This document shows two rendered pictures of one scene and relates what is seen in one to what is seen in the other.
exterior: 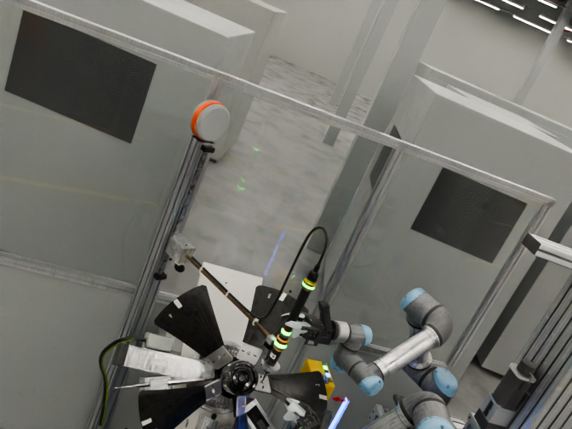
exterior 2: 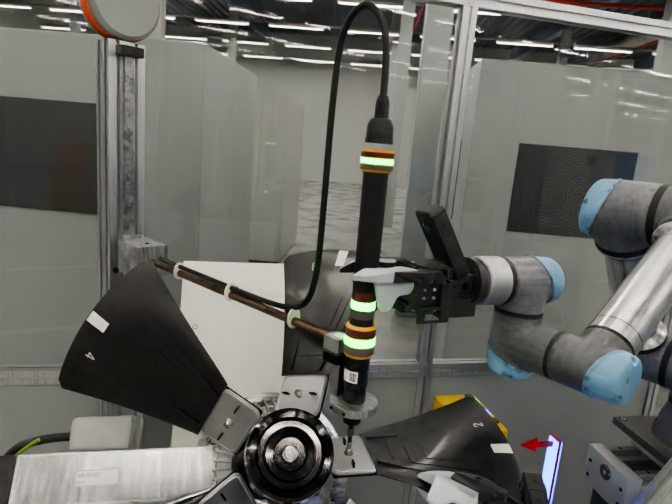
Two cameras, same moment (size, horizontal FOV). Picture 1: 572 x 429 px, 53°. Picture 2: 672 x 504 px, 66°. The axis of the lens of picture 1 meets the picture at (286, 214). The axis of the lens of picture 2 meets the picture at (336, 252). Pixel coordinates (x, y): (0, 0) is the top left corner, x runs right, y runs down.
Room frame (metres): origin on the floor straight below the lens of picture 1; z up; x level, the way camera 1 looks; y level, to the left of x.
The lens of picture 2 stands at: (1.07, -0.18, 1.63)
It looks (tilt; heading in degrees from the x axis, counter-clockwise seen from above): 12 degrees down; 5
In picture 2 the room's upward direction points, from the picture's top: 5 degrees clockwise
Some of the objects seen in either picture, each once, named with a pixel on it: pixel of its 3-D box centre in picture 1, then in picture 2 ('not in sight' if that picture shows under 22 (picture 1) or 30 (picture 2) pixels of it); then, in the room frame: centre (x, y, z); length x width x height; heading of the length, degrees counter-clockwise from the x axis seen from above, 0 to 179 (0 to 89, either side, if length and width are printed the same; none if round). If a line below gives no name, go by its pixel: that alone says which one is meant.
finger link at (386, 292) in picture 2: (295, 330); (384, 290); (1.75, -0.19, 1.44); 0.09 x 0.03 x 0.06; 127
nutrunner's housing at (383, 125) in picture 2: (291, 320); (366, 270); (1.76, -0.16, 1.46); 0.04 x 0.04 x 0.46
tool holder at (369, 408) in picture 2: (272, 353); (350, 373); (1.77, -0.16, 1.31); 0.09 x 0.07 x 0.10; 54
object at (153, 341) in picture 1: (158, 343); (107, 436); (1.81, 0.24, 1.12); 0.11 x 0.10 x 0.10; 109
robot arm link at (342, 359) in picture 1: (346, 358); (522, 343); (1.88, -0.42, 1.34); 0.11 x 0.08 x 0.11; 45
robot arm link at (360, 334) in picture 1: (355, 334); (523, 281); (1.90, -0.41, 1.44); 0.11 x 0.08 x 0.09; 119
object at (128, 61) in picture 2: (182, 214); (129, 194); (2.16, 0.38, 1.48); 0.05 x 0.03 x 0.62; 144
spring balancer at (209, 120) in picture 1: (209, 121); (120, 2); (2.19, 0.42, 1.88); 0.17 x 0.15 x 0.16; 109
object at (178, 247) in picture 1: (180, 248); (141, 257); (2.13, 0.34, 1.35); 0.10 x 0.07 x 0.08; 54
